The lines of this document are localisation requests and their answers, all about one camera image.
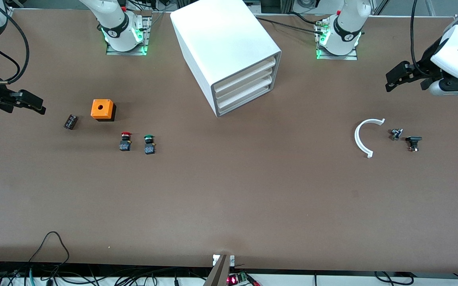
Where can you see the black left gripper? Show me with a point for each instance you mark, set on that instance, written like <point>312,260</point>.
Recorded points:
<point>425,66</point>

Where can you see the red push button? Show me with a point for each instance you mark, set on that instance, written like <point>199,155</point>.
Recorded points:
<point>125,142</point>

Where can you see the white cabinet drawer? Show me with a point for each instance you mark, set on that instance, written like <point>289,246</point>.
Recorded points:
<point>245,84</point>
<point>245,95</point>
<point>245,73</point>

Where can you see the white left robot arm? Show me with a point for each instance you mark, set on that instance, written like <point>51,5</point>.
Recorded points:
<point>344,36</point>

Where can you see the black push button part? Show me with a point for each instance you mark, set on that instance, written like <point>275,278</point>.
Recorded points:
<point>413,140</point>

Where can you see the green push button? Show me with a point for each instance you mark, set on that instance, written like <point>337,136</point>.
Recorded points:
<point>149,145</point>

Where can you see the white drawer cabinet shell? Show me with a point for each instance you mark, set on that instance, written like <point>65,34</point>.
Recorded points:
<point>221,35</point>

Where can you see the black contact block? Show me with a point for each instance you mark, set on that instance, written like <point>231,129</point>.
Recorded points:
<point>70,121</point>

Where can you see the small grey metal part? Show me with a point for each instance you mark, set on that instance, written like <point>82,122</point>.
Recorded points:
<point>396,134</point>

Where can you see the orange box with hole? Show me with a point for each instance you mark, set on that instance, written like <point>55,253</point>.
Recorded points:
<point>102,108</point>

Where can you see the circuit board with red light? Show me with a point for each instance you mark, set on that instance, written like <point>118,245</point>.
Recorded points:
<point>235,279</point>

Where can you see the white curved plastic bracket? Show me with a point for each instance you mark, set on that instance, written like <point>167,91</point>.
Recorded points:
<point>357,139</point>

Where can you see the aluminium frame profile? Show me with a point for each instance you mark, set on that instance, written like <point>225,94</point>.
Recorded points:
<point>9,11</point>

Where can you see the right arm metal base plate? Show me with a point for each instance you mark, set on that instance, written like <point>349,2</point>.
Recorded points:
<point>146,35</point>

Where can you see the grey metal post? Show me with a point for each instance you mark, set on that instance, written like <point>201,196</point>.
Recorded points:
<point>219,274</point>

